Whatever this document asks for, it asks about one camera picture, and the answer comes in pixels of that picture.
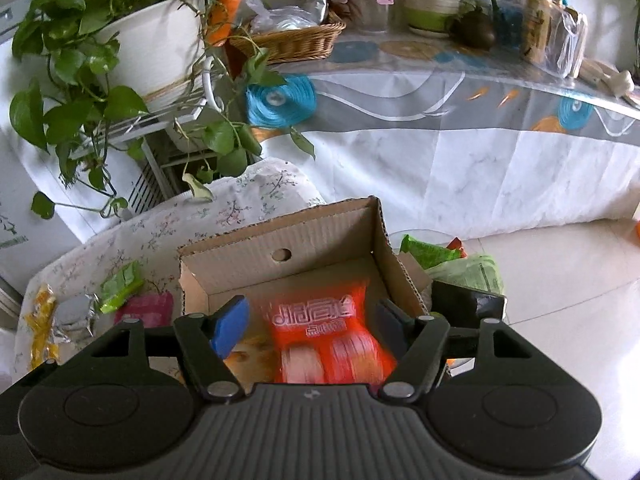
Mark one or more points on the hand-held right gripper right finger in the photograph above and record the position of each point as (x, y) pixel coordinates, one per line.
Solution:
(390, 320)

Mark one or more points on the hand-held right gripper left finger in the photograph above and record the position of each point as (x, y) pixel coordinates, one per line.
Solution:
(230, 327)

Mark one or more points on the red snack packet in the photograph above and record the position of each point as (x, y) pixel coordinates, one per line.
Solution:
(325, 340)

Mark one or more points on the pink snack packet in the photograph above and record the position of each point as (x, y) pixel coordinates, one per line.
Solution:
(145, 310)

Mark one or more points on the cardboard box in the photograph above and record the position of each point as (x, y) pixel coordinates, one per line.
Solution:
(320, 230)

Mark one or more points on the green snack packet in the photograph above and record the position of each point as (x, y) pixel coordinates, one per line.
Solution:
(120, 285)

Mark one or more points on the silver snack packet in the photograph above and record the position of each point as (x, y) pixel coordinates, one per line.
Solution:
(75, 317)

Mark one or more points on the yellow snack packet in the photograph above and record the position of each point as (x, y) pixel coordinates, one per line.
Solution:
(42, 330)

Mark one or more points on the green wrapper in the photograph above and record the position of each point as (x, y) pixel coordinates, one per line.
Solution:
(430, 255)

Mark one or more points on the black glossy block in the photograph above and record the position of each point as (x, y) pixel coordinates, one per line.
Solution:
(465, 302)

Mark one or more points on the pale green plastic bag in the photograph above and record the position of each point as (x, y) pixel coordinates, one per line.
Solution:
(475, 272)

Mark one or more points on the white and grey tablecloth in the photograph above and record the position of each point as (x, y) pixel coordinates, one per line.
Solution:
(450, 170)

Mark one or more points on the low white flower pot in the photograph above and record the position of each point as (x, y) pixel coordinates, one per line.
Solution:
(185, 142)

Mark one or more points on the white metal plant stand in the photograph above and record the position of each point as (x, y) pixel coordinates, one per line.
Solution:
(145, 122)

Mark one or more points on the blue ribbon roll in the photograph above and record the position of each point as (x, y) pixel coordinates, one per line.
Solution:
(295, 105)

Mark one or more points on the wicker basket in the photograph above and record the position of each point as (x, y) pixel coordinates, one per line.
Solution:
(295, 45)

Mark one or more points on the large white flower pot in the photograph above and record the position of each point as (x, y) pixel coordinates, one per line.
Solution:
(150, 45)

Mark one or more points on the brown teapot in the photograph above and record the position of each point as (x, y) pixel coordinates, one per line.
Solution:
(472, 35)

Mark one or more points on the green striped flower pot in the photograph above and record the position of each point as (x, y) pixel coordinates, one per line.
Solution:
(430, 17)

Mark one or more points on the clear container with pink lid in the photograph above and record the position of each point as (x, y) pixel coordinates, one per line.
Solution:
(372, 15)

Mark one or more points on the orange plastic item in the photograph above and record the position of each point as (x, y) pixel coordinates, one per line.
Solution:
(227, 15)

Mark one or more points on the crumpled plastic bags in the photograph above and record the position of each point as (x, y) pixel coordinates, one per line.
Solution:
(285, 17)

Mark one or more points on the blue jar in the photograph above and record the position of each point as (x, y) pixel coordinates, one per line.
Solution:
(510, 20)

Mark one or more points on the tan can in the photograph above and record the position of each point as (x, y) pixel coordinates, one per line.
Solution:
(535, 30)

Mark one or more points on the clear plastic bag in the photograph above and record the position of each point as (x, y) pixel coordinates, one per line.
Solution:
(567, 45)

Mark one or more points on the white cloth bundle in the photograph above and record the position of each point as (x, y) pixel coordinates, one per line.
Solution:
(617, 82)

